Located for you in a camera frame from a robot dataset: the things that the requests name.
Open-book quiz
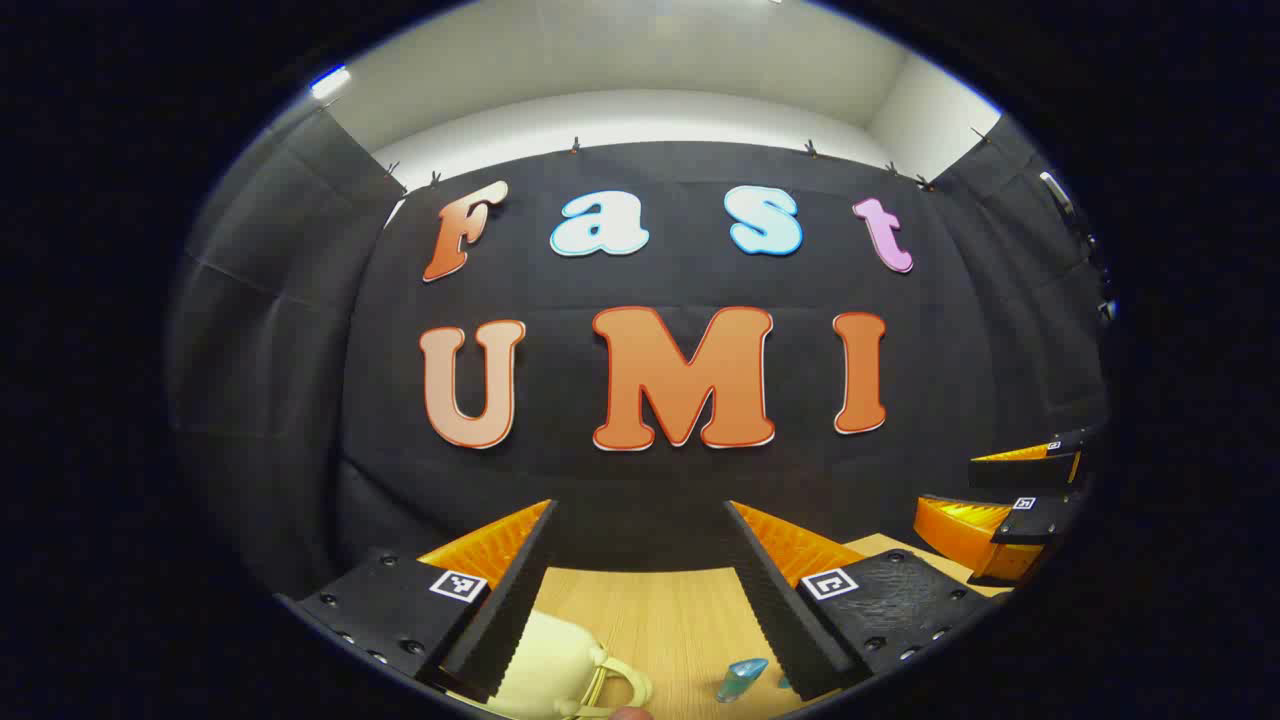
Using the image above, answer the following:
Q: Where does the clear blue skin care tube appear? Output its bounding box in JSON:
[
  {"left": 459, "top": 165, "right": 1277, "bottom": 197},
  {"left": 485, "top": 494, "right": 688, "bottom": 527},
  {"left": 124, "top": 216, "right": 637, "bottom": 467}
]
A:
[{"left": 716, "top": 657, "right": 770, "bottom": 704}]

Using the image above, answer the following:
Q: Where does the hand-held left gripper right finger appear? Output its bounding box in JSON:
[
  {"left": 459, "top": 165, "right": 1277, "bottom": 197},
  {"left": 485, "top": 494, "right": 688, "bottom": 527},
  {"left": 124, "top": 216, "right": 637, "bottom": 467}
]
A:
[{"left": 722, "top": 498, "right": 1009, "bottom": 703}]

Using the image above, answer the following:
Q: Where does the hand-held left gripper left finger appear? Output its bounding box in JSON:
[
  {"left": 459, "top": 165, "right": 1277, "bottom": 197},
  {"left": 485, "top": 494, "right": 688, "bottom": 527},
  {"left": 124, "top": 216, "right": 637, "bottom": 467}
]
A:
[{"left": 275, "top": 498, "right": 559, "bottom": 706}]

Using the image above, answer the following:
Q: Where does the black backdrop cloth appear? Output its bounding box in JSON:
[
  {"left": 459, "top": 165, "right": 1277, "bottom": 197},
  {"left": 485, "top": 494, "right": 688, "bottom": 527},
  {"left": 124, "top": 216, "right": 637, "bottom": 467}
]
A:
[{"left": 165, "top": 100, "right": 1116, "bottom": 601}]

